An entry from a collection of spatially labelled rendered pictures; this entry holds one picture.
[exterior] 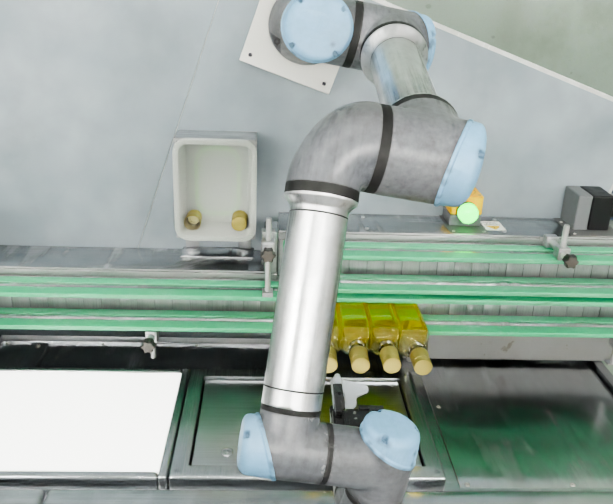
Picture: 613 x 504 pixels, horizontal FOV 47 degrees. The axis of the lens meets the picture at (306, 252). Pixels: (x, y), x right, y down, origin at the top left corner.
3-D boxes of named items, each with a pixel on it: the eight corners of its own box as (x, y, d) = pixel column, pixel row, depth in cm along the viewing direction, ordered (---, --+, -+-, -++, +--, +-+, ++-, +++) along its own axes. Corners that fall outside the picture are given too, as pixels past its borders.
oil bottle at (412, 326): (384, 311, 156) (400, 361, 136) (386, 288, 154) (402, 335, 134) (409, 311, 156) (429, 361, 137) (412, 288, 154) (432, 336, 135)
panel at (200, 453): (-17, 378, 147) (-97, 490, 116) (-19, 365, 146) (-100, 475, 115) (409, 382, 152) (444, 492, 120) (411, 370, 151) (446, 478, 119)
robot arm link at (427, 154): (353, -11, 127) (387, 127, 83) (432, 6, 129) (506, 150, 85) (337, 52, 134) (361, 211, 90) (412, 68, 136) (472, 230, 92)
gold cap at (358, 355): (347, 361, 133) (350, 373, 129) (350, 344, 132) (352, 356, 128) (366, 362, 133) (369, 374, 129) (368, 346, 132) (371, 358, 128)
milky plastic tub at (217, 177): (180, 226, 160) (175, 240, 152) (177, 129, 152) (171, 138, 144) (256, 228, 161) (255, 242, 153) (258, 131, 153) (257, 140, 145)
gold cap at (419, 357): (408, 363, 134) (412, 375, 130) (410, 347, 133) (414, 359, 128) (427, 363, 134) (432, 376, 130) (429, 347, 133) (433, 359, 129)
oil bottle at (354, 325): (333, 309, 156) (341, 359, 136) (334, 286, 153) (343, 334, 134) (358, 309, 156) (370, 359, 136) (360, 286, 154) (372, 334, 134)
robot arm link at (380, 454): (340, 437, 82) (320, 510, 86) (431, 448, 84) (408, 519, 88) (332, 398, 89) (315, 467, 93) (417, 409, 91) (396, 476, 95)
